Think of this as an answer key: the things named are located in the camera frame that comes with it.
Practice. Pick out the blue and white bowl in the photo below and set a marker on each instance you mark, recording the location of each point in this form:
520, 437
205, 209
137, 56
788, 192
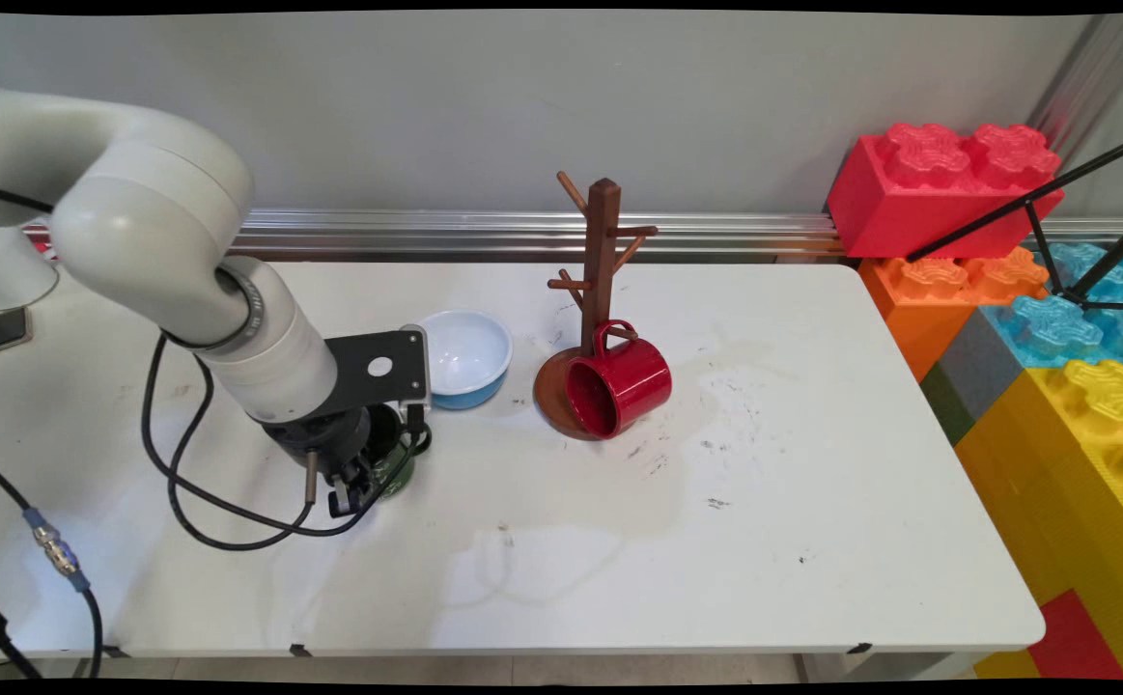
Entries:
469, 352

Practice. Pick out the small red toy block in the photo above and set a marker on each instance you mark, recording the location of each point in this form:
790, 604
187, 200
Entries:
1073, 642

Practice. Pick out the green enamel mug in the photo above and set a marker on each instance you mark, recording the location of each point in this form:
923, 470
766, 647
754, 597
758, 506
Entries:
399, 478

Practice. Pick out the red giant toy brick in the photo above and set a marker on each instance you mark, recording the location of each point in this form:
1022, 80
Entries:
909, 193

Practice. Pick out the metal cylindrical connector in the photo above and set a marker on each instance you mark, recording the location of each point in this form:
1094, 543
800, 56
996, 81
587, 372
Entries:
311, 478

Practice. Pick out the red ceramic mug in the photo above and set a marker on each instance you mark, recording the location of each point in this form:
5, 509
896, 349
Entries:
633, 381

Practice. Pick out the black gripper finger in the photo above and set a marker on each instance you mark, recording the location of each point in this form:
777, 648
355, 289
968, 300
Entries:
353, 487

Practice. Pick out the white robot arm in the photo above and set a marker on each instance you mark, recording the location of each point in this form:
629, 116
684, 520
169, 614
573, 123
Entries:
155, 222

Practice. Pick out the yellow giant toy brick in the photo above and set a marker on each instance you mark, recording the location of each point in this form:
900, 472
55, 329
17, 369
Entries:
1053, 483

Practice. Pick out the white mug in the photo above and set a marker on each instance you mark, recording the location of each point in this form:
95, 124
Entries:
6, 275

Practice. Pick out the light blue giant toy brick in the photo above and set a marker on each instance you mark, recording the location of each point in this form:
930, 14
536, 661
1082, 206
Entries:
1044, 323

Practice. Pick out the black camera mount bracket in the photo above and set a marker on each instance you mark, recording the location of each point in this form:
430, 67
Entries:
349, 372

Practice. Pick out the brown wooden mug tree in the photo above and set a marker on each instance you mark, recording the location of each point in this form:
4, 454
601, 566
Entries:
602, 251

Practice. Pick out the black tripod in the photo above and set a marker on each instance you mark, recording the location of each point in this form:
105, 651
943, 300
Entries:
1028, 202

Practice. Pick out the orange giant toy brick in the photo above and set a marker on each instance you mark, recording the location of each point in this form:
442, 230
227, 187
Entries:
909, 319

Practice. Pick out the aluminium upright profile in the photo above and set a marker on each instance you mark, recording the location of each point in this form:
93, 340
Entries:
1087, 82

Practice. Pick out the grey giant toy brick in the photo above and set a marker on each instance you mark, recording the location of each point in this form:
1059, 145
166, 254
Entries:
976, 367

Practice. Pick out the dark green giant toy brick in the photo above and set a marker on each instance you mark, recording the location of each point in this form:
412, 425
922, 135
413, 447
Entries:
945, 405

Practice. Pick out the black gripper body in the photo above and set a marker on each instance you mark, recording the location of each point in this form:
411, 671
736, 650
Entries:
324, 444

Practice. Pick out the aluminium rail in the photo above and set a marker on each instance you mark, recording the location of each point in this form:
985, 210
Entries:
426, 236

